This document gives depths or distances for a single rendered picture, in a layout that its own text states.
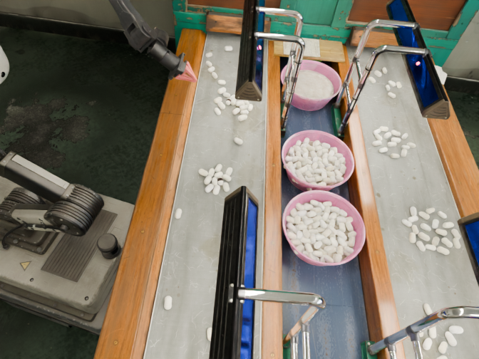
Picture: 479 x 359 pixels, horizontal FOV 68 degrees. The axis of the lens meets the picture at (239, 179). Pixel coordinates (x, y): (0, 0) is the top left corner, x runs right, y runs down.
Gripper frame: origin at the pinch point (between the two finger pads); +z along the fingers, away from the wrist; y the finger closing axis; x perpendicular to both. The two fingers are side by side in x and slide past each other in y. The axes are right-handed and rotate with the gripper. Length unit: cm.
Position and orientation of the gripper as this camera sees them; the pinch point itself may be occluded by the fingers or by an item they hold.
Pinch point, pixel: (194, 80)
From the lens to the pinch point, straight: 142.6
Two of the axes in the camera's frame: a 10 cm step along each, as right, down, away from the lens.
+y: 0.8, -8.0, 5.9
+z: 7.1, 4.6, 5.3
